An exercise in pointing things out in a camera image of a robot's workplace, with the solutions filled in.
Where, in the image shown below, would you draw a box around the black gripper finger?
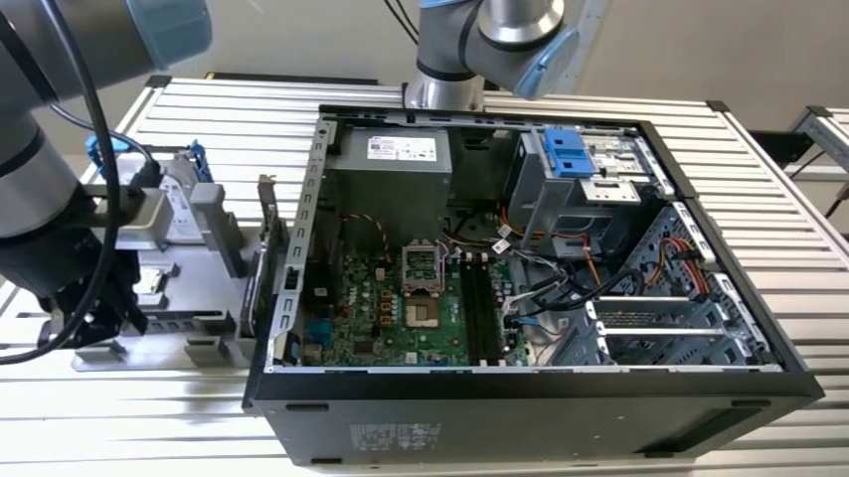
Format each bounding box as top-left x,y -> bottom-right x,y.
36,280 -> 148,349

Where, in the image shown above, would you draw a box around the RAM slot white clips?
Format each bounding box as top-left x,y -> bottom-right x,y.
464,252 -> 488,369
482,252 -> 508,369

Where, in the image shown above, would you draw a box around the silver CPU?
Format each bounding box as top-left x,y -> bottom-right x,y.
133,267 -> 166,294

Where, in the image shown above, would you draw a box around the grey parts rack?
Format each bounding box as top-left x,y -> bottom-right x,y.
69,181 -> 293,373

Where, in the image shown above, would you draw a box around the hard disk in blue carrier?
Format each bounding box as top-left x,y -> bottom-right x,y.
84,132 -> 215,245

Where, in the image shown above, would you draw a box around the graphics card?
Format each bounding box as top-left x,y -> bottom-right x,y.
237,172 -> 291,339

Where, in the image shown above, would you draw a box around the green motherboard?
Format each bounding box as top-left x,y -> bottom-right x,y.
297,242 -> 531,369

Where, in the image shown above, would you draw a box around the metal socket cover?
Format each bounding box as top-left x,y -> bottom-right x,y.
401,240 -> 447,297

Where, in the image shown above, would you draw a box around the CPU socket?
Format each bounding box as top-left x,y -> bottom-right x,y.
401,296 -> 444,330

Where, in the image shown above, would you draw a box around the grey power supply unit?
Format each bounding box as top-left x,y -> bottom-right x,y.
327,126 -> 456,244

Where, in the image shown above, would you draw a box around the black open PC case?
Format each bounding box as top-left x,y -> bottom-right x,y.
241,101 -> 827,468

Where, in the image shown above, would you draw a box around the grey optical drive cage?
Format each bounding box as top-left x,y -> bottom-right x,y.
510,126 -> 664,259

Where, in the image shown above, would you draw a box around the blue drive latch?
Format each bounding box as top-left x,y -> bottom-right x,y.
540,127 -> 595,178

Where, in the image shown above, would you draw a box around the metal slat side table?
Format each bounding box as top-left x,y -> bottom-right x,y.
781,103 -> 849,220

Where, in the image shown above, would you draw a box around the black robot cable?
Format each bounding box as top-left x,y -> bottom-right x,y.
0,0 -> 160,367

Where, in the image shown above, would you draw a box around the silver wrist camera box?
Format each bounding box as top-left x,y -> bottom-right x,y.
82,184 -> 168,250

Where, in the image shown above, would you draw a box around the twisted fan wire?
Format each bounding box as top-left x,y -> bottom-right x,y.
340,213 -> 393,263

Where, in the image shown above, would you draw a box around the locking lever wire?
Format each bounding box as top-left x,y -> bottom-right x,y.
432,241 -> 447,297

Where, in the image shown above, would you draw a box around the white green purple wires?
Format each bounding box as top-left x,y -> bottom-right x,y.
500,277 -> 575,312

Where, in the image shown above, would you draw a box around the orange red wire bundle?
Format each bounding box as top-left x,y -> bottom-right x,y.
500,206 -> 604,289

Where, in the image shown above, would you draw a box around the thick black cable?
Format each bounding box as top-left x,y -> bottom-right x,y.
530,257 -> 648,317

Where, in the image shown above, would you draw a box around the orange yellow power wires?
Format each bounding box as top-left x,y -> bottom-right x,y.
639,237 -> 706,302

